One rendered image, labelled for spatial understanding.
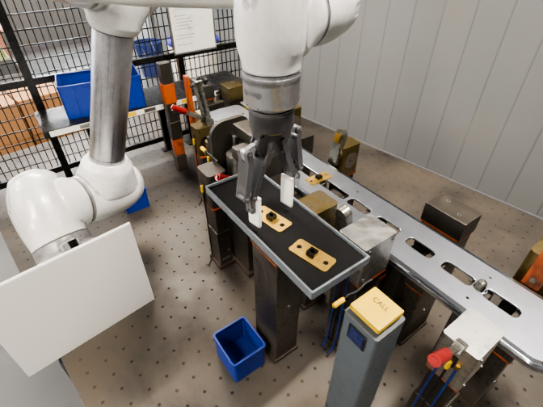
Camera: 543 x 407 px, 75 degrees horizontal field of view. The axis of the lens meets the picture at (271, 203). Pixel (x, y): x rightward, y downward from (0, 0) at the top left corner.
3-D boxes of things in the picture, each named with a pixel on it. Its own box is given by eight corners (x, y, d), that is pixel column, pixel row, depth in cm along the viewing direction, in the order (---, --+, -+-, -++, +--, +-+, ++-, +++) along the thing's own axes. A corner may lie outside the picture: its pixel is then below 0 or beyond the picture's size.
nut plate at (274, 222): (292, 224, 71) (292, 220, 70) (279, 233, 69) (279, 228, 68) (263, 206, 76) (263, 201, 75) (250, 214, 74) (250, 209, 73)
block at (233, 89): (247, 153, 183) (243, 84, 161) (233, 158, 180) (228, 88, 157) (238, 147, 188) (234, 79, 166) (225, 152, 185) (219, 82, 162)
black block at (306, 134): (315, 192, 157) (321, 132, 139) (298, 200, 153) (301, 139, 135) (307, 186, 161) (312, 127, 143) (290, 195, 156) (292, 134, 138)
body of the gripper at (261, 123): (273, 91, 62) (273, 139, 67) (236, 105, 57) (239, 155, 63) (306, 103, 58) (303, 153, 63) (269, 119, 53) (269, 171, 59)
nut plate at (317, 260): (337, 261, 63) (338, 256, 63) (325, 273, 61) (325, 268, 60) (300, 239, 68) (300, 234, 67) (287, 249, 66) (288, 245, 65)
